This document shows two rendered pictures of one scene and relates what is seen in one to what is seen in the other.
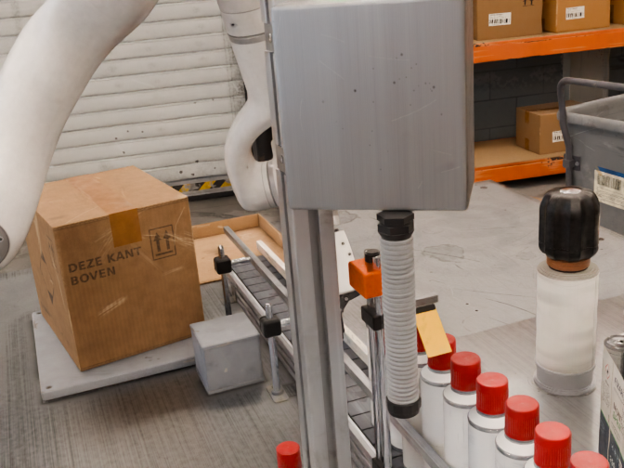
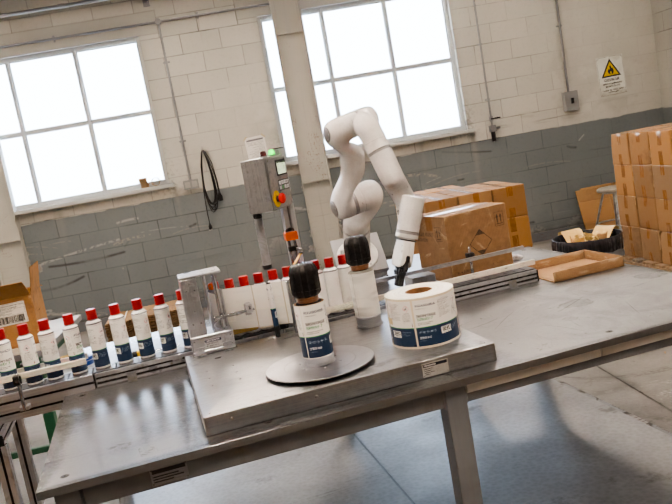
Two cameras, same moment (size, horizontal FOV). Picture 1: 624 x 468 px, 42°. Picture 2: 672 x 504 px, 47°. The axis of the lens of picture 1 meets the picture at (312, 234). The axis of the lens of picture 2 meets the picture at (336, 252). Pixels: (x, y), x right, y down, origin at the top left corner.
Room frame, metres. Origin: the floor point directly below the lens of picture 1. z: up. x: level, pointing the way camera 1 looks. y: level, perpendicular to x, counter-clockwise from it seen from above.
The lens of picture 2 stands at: (1.21, -2.80, 1.49)
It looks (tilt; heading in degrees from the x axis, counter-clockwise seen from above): 8 degrees down; 95
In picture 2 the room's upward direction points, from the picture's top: 10 degrees counter-clockwise
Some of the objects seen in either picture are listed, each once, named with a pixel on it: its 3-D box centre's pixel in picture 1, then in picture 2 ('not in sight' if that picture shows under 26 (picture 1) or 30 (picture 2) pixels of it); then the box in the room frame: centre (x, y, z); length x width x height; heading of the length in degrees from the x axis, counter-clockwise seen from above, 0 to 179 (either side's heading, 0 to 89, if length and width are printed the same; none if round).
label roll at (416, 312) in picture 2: not in sight; (422, 314); (1.23, -0.62, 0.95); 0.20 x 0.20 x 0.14
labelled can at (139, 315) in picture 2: not in sight; (142, 328); (0.29, -0.33, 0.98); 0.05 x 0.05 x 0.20
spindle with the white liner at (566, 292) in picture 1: (566, 289); (362, 280); (1.05, -0.36, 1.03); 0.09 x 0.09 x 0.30
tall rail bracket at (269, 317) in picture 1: (285, 345); not in sight; (1.17, 0.06, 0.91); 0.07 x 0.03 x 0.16; 109
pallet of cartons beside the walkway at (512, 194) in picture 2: not in sight; (461, 241); (1.68, 3.76, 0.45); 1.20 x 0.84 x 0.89; 102
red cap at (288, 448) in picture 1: (289, 456); not in sight; (0.97, 0.06, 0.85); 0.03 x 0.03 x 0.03
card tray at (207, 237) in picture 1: (227, 247); (570, 265); (1.83, 0.21, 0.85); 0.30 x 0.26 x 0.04; 19
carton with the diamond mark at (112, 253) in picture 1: (109, 259); (462, 241); (1.45, 0.39, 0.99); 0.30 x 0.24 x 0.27; 29
